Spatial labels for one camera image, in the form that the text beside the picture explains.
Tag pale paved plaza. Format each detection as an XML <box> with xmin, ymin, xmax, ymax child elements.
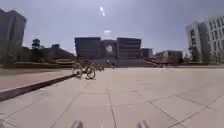
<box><xmin>0</xmin><ymin>67</ymin><xmax>224</xmax><ymax>128</ymax></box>

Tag grey stone kerb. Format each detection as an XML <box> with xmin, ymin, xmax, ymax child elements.
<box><xmin>0</xmin><ymin>73</ymin><xmax>78</xmax><ymax>103</ymax></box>

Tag bicycle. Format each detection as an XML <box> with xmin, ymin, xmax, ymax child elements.
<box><xmin>71</xmin><ymin>59</ymin><xmax>97</xmax><ymax>81</ymax></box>

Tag low pale building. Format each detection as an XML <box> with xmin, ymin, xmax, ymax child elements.
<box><xmin>154</xmin><ymin>49</ymin><xmax>184</xmax><ymax>64</ymax></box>

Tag small dark building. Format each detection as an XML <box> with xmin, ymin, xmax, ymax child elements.
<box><xmin>140</xmin><ymin>47</ymin><xmax>154</xmax><ymax>61</ymax></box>

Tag low dark building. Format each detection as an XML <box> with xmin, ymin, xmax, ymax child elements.
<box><xmin>19</xmin><ymin>43</ymin><xmax>77</xmax><ymax>64</ymax></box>

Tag white multi-storey building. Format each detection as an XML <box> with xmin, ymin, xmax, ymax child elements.
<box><xmin>185</xmin><ymin>15</ymin><xmax>224</xmax><ymax>64</ymax></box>

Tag robot's own part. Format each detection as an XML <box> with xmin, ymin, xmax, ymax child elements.
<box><xmin>70</xmin><ymin>120</ymin><xmax>84</xmax><ymax>128</ymax></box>
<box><xmin>137</xmin><ymin>120</ymin><xmax>150</xmax><ymax>128</ymax></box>

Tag tree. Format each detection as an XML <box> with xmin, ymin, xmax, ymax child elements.
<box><xmin>30</xmin><ymin>38</ymin><xmax>42</xmax><ymax>63</ymax></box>

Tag reddish raised paved platform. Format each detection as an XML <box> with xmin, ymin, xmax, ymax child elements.
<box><xmin>0</xmin><ymin>68</ymin><xmax>75</xmax><ymax>91</ymax></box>

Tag large grey building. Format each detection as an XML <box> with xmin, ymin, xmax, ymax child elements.
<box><xmin>0</xmin><ymin>8</ymin><xmax>28</xmax><ymax>66</ymax></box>

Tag wide stone steps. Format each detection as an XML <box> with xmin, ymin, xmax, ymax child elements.
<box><xmin>90</xmin><ymin>58</ymin><xmax>159</xmax><ymax>69</ymax></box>

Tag dark block building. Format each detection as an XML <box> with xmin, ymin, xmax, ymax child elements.
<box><xmin>74</xmin><ymin>36</ymin><xmax>142</xmax><ymax>61</ymax></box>

